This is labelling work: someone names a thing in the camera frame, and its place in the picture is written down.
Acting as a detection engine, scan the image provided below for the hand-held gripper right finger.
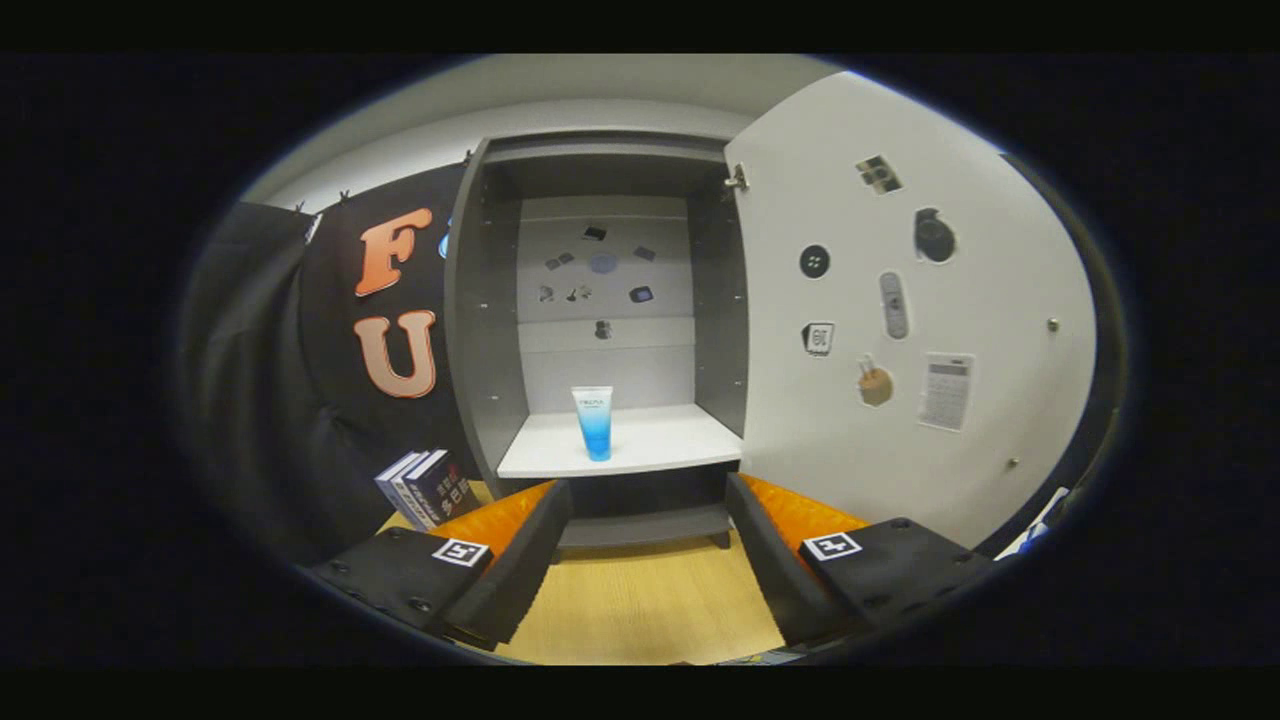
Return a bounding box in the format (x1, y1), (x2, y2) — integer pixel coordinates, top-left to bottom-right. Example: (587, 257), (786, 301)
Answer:
(725, 472), (996, 649)

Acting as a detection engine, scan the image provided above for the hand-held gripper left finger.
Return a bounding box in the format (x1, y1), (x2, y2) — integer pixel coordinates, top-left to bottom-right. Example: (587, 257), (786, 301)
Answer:
(310, 480), (573, 651)

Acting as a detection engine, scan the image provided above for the white cabinet door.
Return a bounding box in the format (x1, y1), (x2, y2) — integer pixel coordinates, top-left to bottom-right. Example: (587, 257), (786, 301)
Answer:
(724, 70), (1098, 551)

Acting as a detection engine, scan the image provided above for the blue and white tube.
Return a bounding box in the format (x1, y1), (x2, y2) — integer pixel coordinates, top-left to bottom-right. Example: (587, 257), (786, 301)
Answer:
(571, 386), (614, 462)

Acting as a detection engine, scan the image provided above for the dark navy book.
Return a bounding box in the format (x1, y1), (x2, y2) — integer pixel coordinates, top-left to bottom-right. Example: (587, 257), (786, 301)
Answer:
(405, 449), (481, 529)

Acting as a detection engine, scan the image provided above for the white and blue book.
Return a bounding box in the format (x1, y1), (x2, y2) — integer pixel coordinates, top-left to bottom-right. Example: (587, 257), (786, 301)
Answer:
(390, 452), (441, 529)

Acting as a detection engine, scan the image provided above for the light blue book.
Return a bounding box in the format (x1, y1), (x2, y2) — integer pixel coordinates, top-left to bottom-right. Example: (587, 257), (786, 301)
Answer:
(375, 452), (421, 526)

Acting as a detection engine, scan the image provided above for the white cabinet shelf board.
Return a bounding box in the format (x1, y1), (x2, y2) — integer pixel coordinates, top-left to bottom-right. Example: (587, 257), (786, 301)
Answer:
(497, 403), (743, 479)

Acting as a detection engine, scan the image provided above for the grey open-front cabinet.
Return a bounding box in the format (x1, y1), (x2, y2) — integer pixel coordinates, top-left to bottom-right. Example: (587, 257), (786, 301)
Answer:
(443, 130), (751, 549)

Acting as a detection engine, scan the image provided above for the white side table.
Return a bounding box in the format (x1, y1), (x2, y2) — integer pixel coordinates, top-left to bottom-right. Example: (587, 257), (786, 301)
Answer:
(995, 487), (1071, 559)

